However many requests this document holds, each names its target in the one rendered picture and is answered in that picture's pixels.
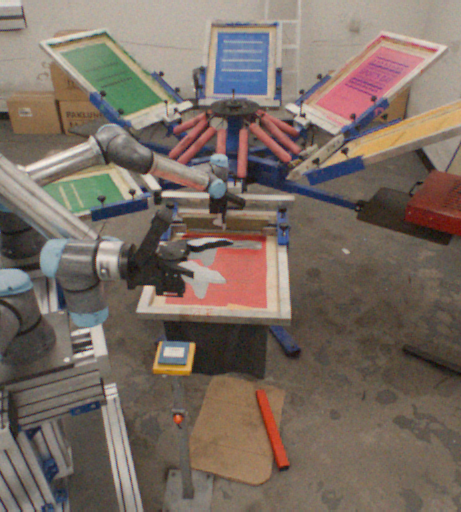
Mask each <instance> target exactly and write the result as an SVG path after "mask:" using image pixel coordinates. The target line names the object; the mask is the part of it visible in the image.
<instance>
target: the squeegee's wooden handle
mask: <svg viewBox="0 0 461 512"><path fill-rule="evenodd" d="M216 219H217V215H210V214H182V225H185V226H187V230H189V229H214V230H223V227H222V226H217V225H214V224H213V221H214V220H216ZM263 227H268V216H257V217H242V215H226V229H225V230H244V231H261V233H263Z"/></svg>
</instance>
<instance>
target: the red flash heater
mask: <svg viewBox="0 0 461 512"><path fill-rule="evenodd" d="M459 192H461V175H457V174H452V173H448V172H444V171H438V170H434V169H432V170H431V172H430V173H429V176H428V177H427V178H426V180H425V181H424V183H422V184H421V185H420V187H419V188H418V190H417V191H416V192H415V194H414V195H413V197H412V199H411V200H410V202H409V203H408V204H407V207H406V211H405V213H406V216H405V220H406V221H409V222H413V223H416V224H420V226H423V227H428V228H431V229H435V230H438V231H441V232H446V233H449V234H453V235H456V236H460V237H461V194H458V193H459Z"/></svg>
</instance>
